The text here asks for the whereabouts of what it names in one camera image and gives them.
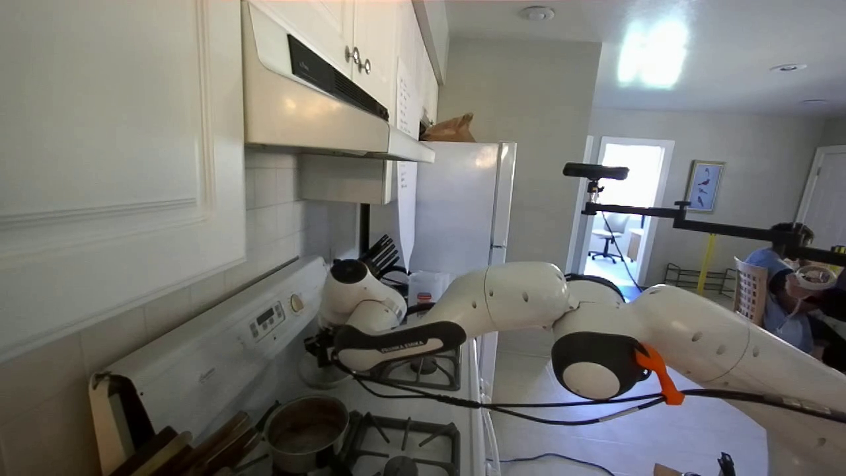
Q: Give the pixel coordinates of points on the white refrigerator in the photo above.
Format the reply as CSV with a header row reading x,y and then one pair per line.
x,y
463,214

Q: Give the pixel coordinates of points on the small steel pot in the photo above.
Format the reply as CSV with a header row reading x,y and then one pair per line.
x,y
304,436

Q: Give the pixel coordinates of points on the black burner grate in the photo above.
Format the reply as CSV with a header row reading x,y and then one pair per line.
x,y
431,370
382,444

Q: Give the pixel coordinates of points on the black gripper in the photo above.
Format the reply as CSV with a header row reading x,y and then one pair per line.
x,y
324,344

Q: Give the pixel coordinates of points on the white range hood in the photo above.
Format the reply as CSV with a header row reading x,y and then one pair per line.
x,y
318,83

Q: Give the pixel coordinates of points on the black camera boom stand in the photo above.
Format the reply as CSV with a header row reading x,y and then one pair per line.
x,y
677,213

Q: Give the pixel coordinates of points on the framed wall picture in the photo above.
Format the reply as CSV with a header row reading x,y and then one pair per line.
x,y
703,186

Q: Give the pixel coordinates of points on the left black burner grate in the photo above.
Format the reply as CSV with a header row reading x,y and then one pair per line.
x,y
382,444

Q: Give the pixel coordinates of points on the white upper cabinet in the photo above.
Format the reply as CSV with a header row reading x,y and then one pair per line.
x,y
119,157

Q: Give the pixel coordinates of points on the brown paper bag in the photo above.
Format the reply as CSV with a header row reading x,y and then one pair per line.
x,y
453,129

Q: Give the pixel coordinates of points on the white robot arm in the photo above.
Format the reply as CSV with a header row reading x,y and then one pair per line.
x,y
600,344

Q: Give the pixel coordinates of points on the white gas stove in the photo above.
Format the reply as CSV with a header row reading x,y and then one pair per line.
x,y
246,354

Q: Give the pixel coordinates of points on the wooden knife block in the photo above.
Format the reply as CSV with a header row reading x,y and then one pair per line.
x,y
382,256

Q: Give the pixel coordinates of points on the person in blue shirt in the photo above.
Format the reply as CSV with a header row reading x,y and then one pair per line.
x,y
789,309

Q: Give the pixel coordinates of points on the right black burner grate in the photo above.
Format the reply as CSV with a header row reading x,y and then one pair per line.
x,y
431,370

